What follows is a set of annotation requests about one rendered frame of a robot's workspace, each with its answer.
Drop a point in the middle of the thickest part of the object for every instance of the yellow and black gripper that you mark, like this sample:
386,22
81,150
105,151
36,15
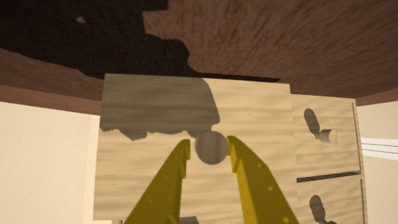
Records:
261,197

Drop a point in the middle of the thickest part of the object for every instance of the wooden chest of drawers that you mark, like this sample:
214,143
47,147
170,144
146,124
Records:
339,177

